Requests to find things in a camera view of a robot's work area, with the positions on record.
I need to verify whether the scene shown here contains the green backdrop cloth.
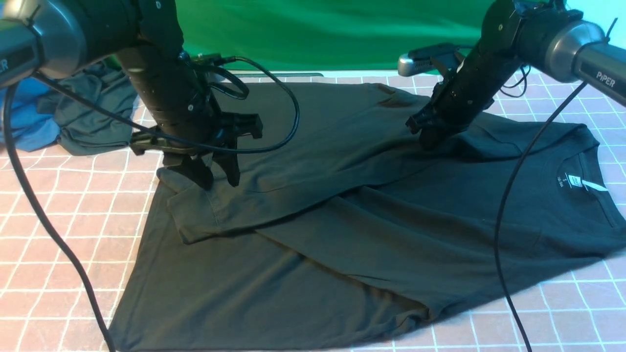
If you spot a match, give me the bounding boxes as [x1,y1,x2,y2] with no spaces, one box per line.
[176,0,492,71]

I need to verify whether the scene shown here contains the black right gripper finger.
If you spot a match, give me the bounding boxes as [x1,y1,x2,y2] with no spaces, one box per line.
[420,129,455,150]

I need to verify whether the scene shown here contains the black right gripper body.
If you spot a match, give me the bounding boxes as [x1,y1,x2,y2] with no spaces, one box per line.
[405,105,475,134]

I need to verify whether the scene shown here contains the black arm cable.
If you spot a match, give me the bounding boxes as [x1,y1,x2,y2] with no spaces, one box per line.
[493,81,587,352]
[2,55,300,352]

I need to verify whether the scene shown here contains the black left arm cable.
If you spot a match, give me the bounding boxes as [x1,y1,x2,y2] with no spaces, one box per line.
[2,55,300,352]

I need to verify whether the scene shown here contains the crumpled dark gray garment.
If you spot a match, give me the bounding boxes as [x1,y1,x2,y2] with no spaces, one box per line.
[37,61,138,156]

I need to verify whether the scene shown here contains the pink checkered table mat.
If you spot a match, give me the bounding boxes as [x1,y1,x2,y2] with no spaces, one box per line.
[0,87,626,352]

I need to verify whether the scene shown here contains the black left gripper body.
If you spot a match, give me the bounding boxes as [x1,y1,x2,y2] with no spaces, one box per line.
[130,113,263,158]

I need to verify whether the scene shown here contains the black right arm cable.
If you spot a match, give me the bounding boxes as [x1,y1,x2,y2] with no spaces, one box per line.
[493,81,587,352]

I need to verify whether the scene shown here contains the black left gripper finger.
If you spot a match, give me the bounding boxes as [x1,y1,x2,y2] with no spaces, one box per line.
[169,156,214,190]
[215,152,241,187]

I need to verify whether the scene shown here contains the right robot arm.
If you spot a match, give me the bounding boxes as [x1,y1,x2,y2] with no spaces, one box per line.
[398,0,626,150]

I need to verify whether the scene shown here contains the blue cloth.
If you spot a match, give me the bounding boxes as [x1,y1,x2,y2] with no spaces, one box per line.
[11,78,60,152]

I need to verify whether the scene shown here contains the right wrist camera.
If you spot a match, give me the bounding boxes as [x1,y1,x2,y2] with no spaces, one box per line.
[397,43,465,77]

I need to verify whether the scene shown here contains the dark gray long-sleeve shirt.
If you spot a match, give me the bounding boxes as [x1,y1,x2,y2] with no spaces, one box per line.
[109,82,626,352]

